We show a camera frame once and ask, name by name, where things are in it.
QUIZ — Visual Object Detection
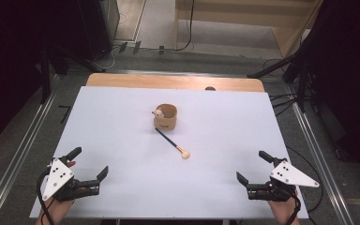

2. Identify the white floor cable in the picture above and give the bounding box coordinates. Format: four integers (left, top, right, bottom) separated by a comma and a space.
94, 45, 122, 71

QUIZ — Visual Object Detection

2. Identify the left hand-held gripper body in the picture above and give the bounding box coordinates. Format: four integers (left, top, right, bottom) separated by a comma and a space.
41, 156, 101, 203

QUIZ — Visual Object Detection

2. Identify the white table mat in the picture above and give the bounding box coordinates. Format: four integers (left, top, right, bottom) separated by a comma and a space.
29, 86, 309, 219

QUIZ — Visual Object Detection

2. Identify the person's right hand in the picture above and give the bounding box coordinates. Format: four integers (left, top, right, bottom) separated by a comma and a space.
266, 190, 302, 225

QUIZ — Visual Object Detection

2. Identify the metal floor rail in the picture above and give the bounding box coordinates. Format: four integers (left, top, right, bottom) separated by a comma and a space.
0, 74, 61, 225
285, 85, 355, 225

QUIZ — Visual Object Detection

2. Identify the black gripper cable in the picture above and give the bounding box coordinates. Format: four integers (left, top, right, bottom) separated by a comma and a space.
281, 185, 303, 225
36, 168, 56, 225

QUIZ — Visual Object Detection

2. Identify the round wooden pen holder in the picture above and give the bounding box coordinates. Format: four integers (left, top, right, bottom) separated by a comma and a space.
151, 103, 179, 131

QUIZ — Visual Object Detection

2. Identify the black metal stand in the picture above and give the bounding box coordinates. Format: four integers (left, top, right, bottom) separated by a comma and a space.
38, 43, 107, 105
247, 46, 313, 113

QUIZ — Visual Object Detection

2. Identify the black cabinet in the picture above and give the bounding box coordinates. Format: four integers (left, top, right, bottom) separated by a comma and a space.
77, 0, 121, 61

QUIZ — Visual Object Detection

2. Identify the black floor cable loop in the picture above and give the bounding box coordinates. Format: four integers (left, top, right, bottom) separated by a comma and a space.
285, 144, 325, 214

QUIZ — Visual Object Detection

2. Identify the light wooden shelf unit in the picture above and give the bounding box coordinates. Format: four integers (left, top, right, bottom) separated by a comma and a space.
173, 0, 323, 59

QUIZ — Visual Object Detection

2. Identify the bundle of black cables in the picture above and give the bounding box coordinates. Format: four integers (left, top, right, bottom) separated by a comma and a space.
267, 92, 298, 118

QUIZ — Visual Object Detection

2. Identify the wooden table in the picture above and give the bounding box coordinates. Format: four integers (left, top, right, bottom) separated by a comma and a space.
85, 73, 266, 93

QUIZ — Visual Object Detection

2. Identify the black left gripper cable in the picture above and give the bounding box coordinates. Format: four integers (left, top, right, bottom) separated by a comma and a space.
36, 168, 56, 225

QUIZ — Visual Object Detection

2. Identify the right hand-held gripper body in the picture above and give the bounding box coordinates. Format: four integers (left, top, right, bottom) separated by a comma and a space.
246, 157, 321, 202

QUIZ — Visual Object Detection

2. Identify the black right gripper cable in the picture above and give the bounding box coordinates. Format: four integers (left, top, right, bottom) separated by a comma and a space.
281, 185, 303, 225

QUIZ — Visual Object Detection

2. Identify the black hanging cable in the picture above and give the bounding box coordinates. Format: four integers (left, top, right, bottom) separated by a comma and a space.
167, 0, 197, 53

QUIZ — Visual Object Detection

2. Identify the person's left hand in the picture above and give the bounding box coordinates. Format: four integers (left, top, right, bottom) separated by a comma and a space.
36, 160, 77, 225

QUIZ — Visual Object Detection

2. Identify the makeup brush with black handle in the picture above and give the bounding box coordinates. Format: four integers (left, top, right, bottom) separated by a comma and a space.
155, 127, 191, 160

